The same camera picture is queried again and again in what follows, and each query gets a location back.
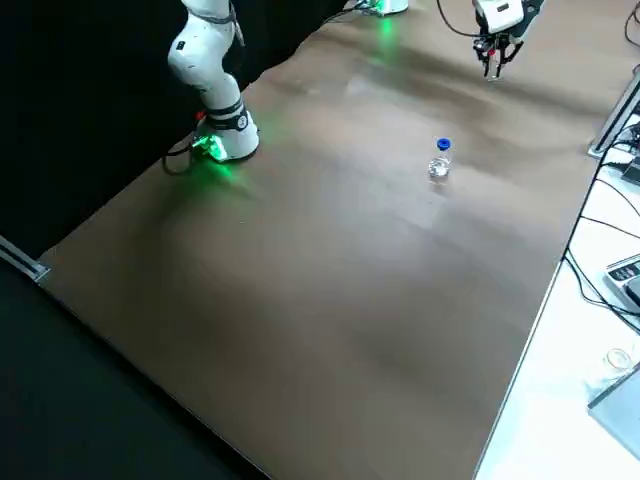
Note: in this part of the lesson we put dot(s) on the small glass beaker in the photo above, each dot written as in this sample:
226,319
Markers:
619,357

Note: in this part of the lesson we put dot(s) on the aluminium frame rail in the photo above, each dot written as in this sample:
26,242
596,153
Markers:
25,262

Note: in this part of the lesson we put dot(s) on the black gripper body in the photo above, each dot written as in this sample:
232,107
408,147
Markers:
506,42

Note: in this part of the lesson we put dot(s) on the grey device with buttons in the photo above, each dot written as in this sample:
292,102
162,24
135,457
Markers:
625,280

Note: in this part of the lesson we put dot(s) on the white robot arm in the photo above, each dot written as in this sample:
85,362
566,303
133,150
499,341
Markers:
500,15
200,60

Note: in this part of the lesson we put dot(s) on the small dark device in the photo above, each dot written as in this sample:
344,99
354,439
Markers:
632,172

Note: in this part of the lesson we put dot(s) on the clear bottle with blue cap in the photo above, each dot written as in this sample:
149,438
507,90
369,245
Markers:
440,167

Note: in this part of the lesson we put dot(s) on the flat grey box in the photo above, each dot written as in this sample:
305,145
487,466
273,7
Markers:
620,410

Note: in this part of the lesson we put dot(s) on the aluminium camera post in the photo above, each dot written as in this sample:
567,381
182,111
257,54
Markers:
612,120

